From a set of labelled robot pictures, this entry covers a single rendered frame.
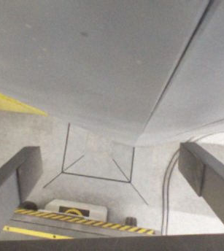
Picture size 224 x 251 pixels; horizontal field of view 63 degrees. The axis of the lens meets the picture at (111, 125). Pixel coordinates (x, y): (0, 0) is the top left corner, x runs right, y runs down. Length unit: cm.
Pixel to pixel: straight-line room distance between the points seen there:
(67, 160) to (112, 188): 26
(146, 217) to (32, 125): 73
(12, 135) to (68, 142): 33
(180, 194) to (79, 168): 49
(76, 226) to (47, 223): 10
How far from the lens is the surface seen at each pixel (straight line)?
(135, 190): 92
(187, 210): 98
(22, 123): 109
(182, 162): 17
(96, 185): 93
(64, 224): 67
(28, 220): 72
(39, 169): 17
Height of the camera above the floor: 91
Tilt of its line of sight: 80 degrees down
